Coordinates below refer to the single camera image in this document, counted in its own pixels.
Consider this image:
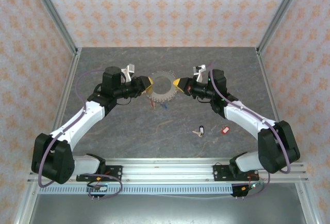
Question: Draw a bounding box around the round disc keyring with loops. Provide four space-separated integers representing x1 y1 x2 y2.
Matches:
144 71 178 105

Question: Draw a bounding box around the key with black tag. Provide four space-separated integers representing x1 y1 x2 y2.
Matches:
192 125 205 138

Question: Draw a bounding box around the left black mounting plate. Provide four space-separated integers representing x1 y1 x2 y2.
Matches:
76 165 123 183

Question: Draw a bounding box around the black mounting plate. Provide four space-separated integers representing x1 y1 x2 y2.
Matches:
213 164 260 183
76 165 123 183

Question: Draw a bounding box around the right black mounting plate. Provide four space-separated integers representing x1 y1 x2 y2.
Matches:
213 164 260 183

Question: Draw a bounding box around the left small controller board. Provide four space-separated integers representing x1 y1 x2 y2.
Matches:
86 181 109 194

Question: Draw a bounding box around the grey metal shelf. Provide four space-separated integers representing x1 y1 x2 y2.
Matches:
28 194 307 224

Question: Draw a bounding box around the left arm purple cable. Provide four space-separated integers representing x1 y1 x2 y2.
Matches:
37 68 123 201

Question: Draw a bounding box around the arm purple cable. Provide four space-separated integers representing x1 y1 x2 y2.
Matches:
208 61 292 200
37 68 123 201

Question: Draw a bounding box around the left aluminium table side rail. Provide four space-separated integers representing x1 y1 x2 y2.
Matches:
12 48 83 224

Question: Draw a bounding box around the aluminium table side rail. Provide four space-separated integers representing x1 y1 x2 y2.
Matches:
255 47 319 224
12 48 83 224

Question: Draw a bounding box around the right aluminium table side rail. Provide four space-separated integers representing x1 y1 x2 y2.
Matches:
255 47 319 224

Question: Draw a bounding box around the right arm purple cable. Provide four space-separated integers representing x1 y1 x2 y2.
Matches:
208 61 292 200

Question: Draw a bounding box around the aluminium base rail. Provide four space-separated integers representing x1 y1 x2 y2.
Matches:
27 158 309 183

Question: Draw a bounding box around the left aluminium frame post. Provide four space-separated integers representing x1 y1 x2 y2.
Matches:
27 0 79 55

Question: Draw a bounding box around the aluminium frame post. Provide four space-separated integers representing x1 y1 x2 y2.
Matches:
257 0 305 55
27 0 79 55

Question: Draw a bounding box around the right aluminium frame post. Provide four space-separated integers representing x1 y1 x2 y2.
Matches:
257 0 305 55

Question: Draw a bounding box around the white slotted cable duct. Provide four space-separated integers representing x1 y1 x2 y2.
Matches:
38 184 234 196

